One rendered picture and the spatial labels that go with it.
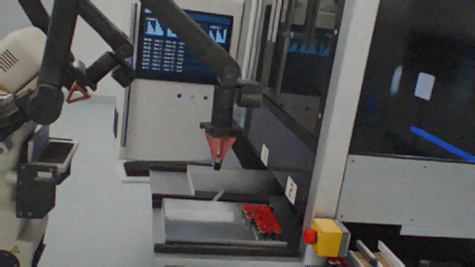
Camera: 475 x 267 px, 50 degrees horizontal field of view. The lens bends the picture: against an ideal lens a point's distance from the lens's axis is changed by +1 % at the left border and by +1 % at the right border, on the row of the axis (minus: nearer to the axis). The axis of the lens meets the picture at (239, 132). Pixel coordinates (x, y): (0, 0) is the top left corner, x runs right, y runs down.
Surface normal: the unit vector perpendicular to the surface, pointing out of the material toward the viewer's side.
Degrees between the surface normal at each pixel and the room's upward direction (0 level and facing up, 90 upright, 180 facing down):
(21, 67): 90
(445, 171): 90
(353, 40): 90
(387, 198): 90
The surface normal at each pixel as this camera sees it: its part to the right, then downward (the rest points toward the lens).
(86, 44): 0.18, 0.28
